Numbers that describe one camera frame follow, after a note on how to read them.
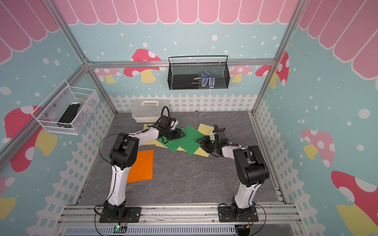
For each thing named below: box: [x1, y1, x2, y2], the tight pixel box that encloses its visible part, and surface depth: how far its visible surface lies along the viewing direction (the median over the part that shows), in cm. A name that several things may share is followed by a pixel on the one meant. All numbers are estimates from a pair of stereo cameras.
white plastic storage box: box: [131, 98, 170, 123], surface depth 111 cm
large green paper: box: [167, 124, 205, 156], surface depth 102 cm
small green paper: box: [156, 136, 184, 153], surface depth 101 cm
